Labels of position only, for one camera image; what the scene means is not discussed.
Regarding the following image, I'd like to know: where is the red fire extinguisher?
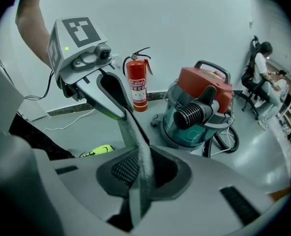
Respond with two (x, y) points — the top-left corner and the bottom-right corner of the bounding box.
(122, 47), (153, 113)

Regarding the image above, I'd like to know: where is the person's left neon yellow shoe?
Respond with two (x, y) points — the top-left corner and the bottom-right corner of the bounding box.
(80, 144), (115, 158)

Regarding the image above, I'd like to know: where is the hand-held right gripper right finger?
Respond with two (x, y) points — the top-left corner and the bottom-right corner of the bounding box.
(134, 144), (276, 236)

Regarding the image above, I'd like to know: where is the black vacuum hose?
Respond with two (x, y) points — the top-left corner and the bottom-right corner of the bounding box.
(173, 99), (240, 158)

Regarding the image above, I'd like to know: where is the black office chair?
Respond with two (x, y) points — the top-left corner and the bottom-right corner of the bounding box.
(233, 35), (272, 120)

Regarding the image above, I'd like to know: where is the person's left forearm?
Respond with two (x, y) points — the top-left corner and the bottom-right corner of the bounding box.
(14, 0), (54, 69)

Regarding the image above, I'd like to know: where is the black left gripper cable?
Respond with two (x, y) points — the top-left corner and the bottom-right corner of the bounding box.
(24, 71), (55, 101)

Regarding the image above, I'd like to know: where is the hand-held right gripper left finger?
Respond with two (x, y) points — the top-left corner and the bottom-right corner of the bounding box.
(49, 146), (143, 223)

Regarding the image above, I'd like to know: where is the white vacuum power cord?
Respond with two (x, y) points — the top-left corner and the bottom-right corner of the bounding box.
(208, 87), (235, 156)

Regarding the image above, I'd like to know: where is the red canister vacuum cleaner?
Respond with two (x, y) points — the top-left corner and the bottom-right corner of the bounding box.
(149, 59), (235, 152)

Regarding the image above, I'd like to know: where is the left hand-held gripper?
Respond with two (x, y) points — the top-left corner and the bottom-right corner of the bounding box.
(47, 16), (135, 122)

